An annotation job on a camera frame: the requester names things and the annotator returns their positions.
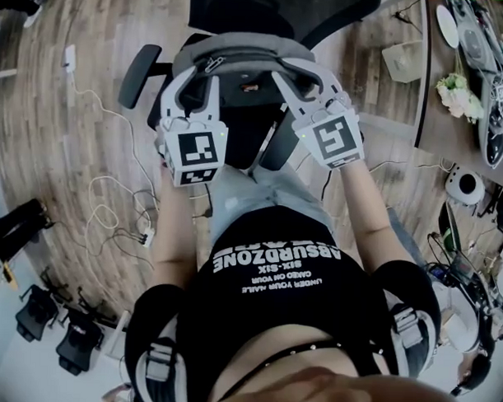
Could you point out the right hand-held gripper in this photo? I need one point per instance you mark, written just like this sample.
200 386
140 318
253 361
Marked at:
332 137

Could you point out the beige paper box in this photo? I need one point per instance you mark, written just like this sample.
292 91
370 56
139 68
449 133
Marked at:
402 61

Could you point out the person's right forearm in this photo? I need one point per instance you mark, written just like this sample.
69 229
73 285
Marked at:
366 208

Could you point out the black padded object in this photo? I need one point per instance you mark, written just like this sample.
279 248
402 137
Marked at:
16 227

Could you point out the white flat board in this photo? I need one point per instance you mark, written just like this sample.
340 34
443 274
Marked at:
117 335

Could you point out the wooden desk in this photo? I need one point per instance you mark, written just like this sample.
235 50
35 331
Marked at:
439 132

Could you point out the white power strip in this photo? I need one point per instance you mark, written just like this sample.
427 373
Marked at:
147 237

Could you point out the white round disc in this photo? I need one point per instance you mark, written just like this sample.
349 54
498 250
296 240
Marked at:
447 25

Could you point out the spare grey gripper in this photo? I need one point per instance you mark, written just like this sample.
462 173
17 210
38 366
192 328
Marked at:
475 39

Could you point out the person's left forearm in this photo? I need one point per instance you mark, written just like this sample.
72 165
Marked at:
174 226

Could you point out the black office chair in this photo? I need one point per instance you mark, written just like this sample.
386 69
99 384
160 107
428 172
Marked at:
241 10

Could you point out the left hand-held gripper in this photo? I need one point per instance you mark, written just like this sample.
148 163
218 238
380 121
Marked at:
195 150

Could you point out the person's light blue jeans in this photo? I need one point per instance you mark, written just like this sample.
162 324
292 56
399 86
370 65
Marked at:
268 192

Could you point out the white flower bouquet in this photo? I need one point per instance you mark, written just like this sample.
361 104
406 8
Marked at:
459 96

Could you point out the white round camera device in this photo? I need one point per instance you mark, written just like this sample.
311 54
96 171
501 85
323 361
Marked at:
465 185

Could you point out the person's black printed t-shirt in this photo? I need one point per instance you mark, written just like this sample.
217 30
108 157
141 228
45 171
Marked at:
281 296

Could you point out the spare gripper with black base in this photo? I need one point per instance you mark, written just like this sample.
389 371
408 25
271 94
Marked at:
498 122

